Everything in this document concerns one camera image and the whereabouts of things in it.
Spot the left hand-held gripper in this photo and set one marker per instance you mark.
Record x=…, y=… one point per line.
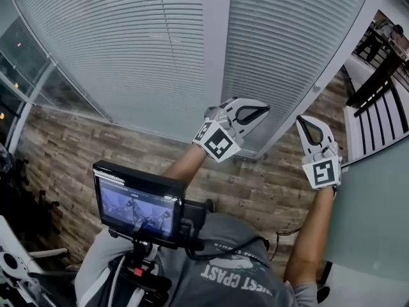
x=217, y=144

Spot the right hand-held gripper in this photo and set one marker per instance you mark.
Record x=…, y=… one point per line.
x=324, y=174

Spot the window blind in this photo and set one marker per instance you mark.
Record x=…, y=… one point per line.
x=112, y=43
x=281, y=43

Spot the person's left forearm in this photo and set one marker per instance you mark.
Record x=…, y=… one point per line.
x=185, y=165

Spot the person's right forearm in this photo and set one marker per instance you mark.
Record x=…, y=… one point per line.
x=306, y=235

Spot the black slatted chair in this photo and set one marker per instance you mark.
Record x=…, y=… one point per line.
x=370, y=102

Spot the frosted glass door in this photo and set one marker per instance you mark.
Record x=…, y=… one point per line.
x=367, y=219

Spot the person's dark shoe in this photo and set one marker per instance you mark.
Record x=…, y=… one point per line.
x=210, y=205

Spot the black box beside monitor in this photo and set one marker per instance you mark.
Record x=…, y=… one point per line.
x=193, y=216

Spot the grey printed t-shirt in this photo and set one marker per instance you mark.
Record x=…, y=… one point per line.
x=230, y=235

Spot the black chest-mounted monitor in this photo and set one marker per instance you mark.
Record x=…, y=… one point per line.
x=137, y=203

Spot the clear glass partition panel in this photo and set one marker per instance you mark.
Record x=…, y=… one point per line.
x=25, y=53

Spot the black office chair base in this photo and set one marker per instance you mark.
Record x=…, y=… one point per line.
x=32, y=203

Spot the white desk leg bar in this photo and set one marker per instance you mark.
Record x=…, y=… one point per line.
x=49, y=252

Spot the clear plastic bag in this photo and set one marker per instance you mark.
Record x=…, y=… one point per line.
x=5, y=158

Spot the white desk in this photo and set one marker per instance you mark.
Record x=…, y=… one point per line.
x=16, y=238

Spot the white round device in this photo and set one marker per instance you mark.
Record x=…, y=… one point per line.
x=9, y=262

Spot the white angled window frame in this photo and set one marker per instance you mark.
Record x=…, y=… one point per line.
x=332, y=70

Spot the white window frame post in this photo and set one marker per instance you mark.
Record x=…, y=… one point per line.
x=215, y=43

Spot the black glass door bracket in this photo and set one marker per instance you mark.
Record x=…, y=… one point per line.
x=326, y=277

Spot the black monitor mount rig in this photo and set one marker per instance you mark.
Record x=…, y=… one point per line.
x=140, y=257

